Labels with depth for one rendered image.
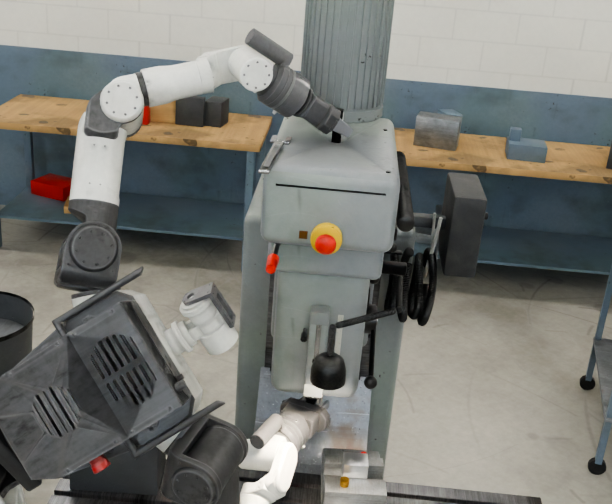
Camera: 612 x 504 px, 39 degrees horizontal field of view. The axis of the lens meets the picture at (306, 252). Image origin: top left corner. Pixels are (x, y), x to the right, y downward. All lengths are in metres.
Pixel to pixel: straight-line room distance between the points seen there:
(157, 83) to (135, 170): 4.81
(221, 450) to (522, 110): 4.90
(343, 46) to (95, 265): 0.76
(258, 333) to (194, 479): 0.96
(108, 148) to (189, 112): 4.10
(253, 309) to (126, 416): 1.02
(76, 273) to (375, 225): 0.56
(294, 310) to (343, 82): 0.52
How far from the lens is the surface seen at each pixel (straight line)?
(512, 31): 6.09
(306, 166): 1.62
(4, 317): 4.07
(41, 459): 1.51
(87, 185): 1.59
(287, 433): 1.92
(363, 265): 1.77
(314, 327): 1.83
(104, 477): 2.25
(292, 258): 1.77
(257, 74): 1.65
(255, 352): 2.45
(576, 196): 6.46
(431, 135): 5.62
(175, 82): 1.65
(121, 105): 1.60
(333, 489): 2.12
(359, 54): 1.93
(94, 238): 1.53
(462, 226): 2.10
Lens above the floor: 2.37
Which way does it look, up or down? 23 degrees down
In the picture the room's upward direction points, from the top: 5 degrees clockwise
